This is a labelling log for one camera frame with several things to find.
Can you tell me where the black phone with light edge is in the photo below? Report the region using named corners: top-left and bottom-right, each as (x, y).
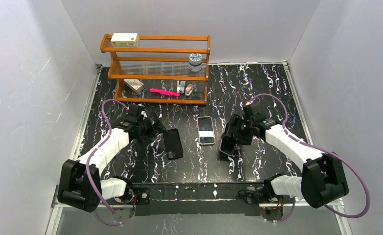
top-left (219, 137), bottom-right (236, 156)

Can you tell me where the black phone case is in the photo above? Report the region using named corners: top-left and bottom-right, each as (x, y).
top-left (162, 128), bottom-right (184, 160)

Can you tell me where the beige phone case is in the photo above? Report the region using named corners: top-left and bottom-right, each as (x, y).
top-left (197, 116), bottom-right (216, 146)

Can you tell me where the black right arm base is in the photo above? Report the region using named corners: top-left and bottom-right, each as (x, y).
top-left (237, 185), bottom-right (296, 224)

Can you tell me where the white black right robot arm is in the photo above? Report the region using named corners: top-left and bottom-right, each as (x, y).
top-left (220, 104), bottom-right (349, 208)

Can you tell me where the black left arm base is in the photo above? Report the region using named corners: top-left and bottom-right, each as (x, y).
top-left (112, 176), bottom-right (148, 226)

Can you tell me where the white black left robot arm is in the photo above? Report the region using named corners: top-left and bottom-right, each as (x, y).
top-left (57, 104), bottom-right (168, 212)

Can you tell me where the pink comb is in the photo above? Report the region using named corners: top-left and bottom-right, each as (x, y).
top-left (150, 88), bottom-right (180, 97)

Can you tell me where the small grey white box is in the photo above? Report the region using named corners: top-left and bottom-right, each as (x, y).
top-left (124, 79), bottom-right (144, 94)

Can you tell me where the small white blue box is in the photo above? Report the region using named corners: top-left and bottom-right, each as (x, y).
top-left (177, 80), bottom-right (186, 94)

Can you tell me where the pink white stapler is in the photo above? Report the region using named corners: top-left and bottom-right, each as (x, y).
top-left (184, 84), bottom-right (195, 96)

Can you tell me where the orange wooden shelf rack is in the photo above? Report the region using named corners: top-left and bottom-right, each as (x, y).
top-left (100, 34), bottom-right (211, 105)

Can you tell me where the round blue white tin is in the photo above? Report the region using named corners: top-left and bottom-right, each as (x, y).
top-left (188, 53), bottom-right (203, 72)

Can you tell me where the white red box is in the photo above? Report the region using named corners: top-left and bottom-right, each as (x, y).
top-left (110, 33), bottom-right (139, 47)

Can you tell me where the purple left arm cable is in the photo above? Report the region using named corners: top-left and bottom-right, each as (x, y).
top-left (85, 98), bottom-right (130, 226)

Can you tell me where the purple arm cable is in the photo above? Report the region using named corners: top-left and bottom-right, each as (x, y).
top-left (85, 98), bottom-right (130, 226)
top-left (245, 93), bottom-right (371, 224)

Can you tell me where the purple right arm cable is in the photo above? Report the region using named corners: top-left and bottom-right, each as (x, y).
top-left (245, 93), bottom-right (371, 224)

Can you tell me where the aluminium front frame rail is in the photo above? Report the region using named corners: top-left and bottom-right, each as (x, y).
top-left (46, 183), bottom-right (352, 235)

